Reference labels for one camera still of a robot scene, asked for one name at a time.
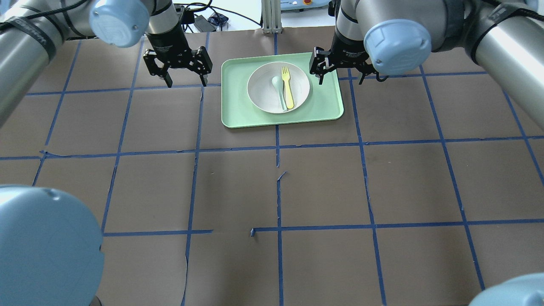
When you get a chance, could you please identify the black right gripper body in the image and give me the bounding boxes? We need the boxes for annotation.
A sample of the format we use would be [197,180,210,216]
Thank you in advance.
[328,34,374,71]

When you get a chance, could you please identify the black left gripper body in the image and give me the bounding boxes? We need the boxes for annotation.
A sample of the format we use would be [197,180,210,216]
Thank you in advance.
[151,30,198,72]

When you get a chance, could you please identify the yellow plastic fork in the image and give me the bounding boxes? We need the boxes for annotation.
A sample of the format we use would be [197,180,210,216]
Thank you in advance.
[281,66,294,110]

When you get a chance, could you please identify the white round plate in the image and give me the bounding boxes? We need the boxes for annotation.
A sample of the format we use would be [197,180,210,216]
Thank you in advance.
[246,62,311,114]

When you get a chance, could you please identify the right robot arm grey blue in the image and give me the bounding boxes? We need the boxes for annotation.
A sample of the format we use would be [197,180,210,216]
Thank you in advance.
[309,0,543,128]

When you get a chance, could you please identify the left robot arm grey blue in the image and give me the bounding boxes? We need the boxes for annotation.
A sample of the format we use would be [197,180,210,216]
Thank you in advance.
[0,0,213,306]

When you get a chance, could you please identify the mint green tray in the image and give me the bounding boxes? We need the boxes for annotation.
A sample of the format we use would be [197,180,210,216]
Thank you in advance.
[221,53,344,128]

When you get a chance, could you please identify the pale green plastic spoon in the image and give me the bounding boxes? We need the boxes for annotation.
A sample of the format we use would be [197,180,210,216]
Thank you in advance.
[272,76,287,112]

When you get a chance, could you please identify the black cables on bench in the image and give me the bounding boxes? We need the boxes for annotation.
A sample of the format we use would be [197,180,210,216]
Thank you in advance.
[172,2,262,32]

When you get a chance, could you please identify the aluminium frame post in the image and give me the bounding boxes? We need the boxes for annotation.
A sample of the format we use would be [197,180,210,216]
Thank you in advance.
[261,0,283,34]

